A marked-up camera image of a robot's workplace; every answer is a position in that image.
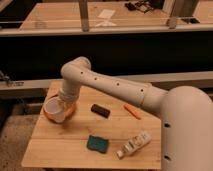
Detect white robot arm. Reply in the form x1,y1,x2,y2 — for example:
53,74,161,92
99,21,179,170
59,57,213,171

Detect orange ceramic bowl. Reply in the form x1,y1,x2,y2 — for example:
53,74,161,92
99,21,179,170
42,93,77,123

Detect small black block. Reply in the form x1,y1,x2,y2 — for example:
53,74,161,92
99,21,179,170
91,104,110,118

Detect orange marker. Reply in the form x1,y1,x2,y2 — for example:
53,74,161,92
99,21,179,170
124,104,141,120

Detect green sponge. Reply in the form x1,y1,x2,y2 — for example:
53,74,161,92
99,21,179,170
87,135,109,154

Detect white paper sheet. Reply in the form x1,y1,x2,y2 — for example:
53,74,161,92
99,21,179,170
98,9,115,19

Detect grey metal post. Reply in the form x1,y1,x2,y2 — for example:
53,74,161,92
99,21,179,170
78,0,89,32
167,0,185,29

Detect black cables and devices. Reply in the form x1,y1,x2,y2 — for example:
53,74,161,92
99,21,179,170
124,0,165,14

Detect metal clamp on rail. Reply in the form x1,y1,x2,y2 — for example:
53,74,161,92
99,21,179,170
0,70,24,87

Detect grey metal post right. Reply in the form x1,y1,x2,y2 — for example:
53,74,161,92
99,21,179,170
167,0,185,29

